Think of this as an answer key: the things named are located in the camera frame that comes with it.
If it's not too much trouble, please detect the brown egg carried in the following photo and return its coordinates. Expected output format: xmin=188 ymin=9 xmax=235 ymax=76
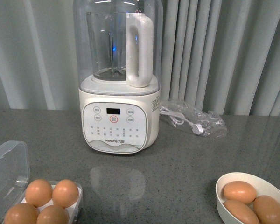
xmin=36 ymin=205 xmax=69 ymax=224

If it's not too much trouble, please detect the clear plastic egg box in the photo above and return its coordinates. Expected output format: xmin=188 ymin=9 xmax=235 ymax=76
xmin=0 ymin=140 xmax=83 ymax=224

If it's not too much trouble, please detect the brown egg back right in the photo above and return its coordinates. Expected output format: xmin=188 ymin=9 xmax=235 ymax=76
xmin=52 ymin=179 xmax=79 ymax=208

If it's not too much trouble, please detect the brown egg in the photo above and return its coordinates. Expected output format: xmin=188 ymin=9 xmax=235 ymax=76
xmin=52 ymin=179 xmax=79 ymax=208
xmin=4 ymin=203 xmax=39 ymax=224
xmin=25 ymin=179 xmax=53 ymax=208

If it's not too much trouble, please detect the brown egg bowl top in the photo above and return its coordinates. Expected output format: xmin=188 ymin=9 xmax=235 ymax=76
xmin=223 ymin=181 xmax=257 ymax=204

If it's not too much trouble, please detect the brown egg bowl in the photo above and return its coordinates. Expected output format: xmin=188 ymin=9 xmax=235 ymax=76
xmin=223 ymin=200 xmax=260 ymax=224
xmin=253 ymin=195 xmax=280 ymax=224
xmin=223 ymin=181 xmax=257 ymax=204

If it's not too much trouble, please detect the brown egg back left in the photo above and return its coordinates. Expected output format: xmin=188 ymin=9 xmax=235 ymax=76
xmin=25 ymin=179 xmax=53 ymax=208

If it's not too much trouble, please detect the brown egg bowl front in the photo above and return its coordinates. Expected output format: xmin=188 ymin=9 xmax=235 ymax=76
xmin=223 ymin=200 xmax=260 ymax=224

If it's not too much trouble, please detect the brown egg front left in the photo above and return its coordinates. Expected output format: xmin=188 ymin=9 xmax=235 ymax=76
xmin=4 ymin=203 xmax=39 ymax=224

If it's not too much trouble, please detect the brown egg bowl right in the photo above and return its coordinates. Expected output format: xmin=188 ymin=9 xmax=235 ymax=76
xmin=253 ymin=195 xmax=280 ymax=224

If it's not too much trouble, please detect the clear plastic bag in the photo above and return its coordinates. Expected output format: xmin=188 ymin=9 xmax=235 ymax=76
xmin=160 ymin=99 xmax=227 ymax=138

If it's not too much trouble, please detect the white Joyoung blender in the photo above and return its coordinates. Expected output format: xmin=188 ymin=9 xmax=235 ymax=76
xmin=73 ymin=0 xmax=163 ymax=154

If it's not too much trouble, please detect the white bowl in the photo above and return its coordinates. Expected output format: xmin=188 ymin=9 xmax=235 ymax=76
xmin=216 ymin=172 xmax=280 ymax=224

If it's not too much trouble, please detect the white power cable plug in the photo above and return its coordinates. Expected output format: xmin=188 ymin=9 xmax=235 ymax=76
xmin=160 ymin=106 xmax=204 ymax=135

